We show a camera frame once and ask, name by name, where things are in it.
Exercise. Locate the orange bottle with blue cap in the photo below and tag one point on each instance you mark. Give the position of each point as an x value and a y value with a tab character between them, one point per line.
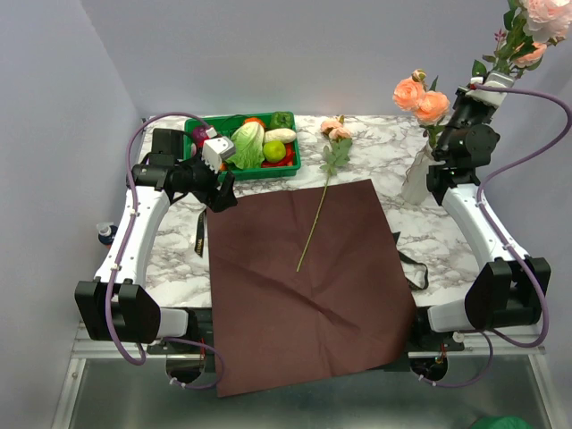
106	233

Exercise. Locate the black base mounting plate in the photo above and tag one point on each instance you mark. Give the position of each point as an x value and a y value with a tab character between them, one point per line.
426	351

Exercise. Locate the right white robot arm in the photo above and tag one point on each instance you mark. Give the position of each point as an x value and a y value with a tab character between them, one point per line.
509	289

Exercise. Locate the green bell pepper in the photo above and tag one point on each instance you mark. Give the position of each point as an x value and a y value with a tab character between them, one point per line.
281	120

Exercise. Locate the green plastic basket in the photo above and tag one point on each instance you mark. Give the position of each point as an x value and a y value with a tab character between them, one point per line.
226	125

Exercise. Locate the small orange at basket back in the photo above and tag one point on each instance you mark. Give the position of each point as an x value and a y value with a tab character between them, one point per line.
254	120

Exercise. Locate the purple onion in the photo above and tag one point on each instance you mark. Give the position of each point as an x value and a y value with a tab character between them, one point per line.
199	135

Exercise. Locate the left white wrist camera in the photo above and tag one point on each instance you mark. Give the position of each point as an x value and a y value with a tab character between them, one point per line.
216	149

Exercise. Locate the black ribbon with gold text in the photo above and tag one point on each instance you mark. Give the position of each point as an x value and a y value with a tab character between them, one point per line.
200	242

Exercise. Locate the red paper bouquet wrap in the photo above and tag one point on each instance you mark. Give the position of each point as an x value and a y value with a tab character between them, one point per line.
305	285

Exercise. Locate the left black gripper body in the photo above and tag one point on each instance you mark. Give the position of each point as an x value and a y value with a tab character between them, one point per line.
199	180

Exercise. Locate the red chili pepper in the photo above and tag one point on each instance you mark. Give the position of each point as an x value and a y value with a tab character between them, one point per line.
287	160

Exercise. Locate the green object at bottom edge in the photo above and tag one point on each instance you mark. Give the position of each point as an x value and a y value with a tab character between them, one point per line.
500	422

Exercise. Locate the green cabbage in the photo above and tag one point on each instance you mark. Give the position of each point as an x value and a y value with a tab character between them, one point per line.
248	141

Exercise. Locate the white ribbed ceramic vase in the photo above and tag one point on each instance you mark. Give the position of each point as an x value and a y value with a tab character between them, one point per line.
414	189

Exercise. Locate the pale pink rose stem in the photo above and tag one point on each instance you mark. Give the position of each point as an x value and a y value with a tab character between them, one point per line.
530	27

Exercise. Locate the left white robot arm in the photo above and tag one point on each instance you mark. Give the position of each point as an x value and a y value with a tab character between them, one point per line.
115	305

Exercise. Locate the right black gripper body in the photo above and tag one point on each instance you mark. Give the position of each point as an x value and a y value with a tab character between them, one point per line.
466	114

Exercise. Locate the green apple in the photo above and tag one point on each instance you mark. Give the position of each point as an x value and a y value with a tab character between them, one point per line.
274	151

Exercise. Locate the white radish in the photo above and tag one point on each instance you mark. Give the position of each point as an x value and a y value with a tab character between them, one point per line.
284	135

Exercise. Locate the pink artificial flowers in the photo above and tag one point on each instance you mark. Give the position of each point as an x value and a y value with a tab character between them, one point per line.
335	156

